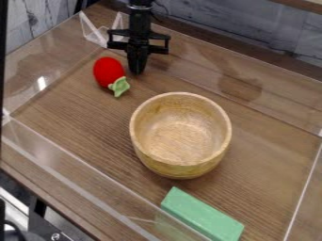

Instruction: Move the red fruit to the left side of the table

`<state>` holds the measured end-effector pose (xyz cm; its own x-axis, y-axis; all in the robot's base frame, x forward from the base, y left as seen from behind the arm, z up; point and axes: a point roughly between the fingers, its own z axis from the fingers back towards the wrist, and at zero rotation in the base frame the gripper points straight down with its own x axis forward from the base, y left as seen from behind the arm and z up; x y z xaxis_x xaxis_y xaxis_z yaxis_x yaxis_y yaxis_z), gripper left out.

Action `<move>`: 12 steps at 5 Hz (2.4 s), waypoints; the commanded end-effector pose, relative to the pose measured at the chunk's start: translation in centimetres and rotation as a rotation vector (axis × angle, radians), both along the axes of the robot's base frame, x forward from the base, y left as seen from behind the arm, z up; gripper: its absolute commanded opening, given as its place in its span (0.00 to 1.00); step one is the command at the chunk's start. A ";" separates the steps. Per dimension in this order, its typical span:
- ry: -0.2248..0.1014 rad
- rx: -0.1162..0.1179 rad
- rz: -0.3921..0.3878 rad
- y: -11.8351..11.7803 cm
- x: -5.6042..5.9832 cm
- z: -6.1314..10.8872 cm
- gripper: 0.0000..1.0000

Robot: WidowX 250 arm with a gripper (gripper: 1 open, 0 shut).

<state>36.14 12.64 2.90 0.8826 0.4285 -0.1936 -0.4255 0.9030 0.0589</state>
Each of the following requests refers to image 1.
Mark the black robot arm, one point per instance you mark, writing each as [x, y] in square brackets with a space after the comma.
[140, 3]

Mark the light wooden bowl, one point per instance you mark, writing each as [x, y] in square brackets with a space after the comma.
[181, 133]

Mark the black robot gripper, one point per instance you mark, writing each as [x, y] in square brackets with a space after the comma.
[138, 40]

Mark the green rectangular block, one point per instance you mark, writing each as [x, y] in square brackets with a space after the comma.
[203, 218]

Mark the red plush strawberry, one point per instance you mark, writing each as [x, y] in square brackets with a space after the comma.
[110, 75]

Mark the black table leg bracket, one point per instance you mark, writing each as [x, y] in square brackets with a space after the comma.
[47, 223]

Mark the black vertical foreground post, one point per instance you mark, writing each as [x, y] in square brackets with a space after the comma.
[4, 9]

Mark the clear acrylic front wall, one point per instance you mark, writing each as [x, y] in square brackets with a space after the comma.
[100, 206]

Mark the clear acrylic corner bracket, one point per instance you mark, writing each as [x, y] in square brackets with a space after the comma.
[96, 34]

